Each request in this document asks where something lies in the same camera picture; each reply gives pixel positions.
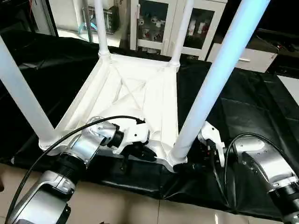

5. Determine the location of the black work mat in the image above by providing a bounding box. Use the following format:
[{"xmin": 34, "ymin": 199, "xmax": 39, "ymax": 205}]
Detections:
[{"xmin": 0, "ymin": 30, "xmax": 299, "ymax": 221}]

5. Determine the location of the teal storage box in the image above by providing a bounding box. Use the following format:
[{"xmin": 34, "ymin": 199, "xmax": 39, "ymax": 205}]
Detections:
[{"xmin": 84, "ymin": 5, "xmax": 120, "ymax": 33}]

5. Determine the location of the white plastic table top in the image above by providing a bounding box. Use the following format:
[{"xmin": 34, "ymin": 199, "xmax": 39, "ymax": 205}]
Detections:
[{"xmin": 38, "ymin": 52, "xmax": 187, "ymax": 172}]

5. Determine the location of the white glass-door cabinet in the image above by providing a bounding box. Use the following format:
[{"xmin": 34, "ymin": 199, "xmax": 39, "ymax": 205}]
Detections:
[{"xmin": 130, "ymin": 0, "xmax": 228, "ymax": 60}]

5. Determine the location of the white drawer unit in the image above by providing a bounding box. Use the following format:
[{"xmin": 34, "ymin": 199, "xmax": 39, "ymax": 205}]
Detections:
[{"xmin": 206, "ymin": 42, "xmax": 278, "ymax": 73}]

